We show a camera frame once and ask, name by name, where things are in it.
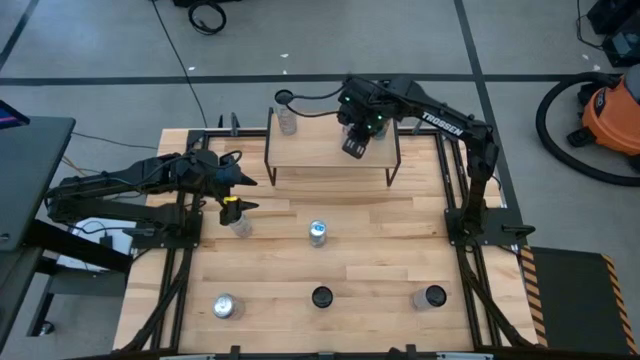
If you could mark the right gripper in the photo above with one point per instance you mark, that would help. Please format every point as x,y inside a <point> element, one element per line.
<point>367,112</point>

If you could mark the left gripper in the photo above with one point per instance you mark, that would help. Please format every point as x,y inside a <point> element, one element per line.
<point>212,172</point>

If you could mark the white Peach Vibe can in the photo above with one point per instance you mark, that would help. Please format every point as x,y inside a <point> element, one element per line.
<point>242,227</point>

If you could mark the tall white can black lid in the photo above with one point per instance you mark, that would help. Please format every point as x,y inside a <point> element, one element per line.
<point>434,296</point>
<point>287,122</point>

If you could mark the tall white orange-print can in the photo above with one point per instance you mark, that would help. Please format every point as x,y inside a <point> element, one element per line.
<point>322,297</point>

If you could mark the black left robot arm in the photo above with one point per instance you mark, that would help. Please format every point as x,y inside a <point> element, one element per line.
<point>100,181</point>

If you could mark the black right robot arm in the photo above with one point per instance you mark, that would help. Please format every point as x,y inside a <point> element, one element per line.
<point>450,125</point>

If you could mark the yellow tape tag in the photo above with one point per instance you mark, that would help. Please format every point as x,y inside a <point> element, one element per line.
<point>230,199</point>

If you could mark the white paper box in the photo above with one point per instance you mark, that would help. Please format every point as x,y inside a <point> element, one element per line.
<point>122,234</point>

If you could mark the orange shop vacuum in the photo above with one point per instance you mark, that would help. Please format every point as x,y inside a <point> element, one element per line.
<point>612,117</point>
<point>540,125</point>

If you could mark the black desk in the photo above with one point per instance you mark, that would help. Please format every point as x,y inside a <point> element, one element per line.
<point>30,175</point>

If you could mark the chair caster wheel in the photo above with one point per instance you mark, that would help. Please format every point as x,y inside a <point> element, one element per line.
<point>46,327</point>

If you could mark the laptop screen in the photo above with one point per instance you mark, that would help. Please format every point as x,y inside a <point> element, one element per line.
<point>10,120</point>

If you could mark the black floor equipment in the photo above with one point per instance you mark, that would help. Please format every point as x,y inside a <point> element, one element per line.
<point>622,45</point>

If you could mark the black hazard-striped floor mat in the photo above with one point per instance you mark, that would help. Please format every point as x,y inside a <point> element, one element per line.
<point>575,300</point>

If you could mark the wooden shelf black metal frame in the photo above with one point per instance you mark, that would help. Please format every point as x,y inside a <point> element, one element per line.
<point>320,150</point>

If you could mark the black aluminium table frame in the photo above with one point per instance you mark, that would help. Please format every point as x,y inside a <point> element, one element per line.
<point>250,133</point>

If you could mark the black frame clamp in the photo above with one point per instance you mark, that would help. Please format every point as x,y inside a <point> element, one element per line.
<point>410,351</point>
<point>234,351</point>
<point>417,130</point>
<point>234,125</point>

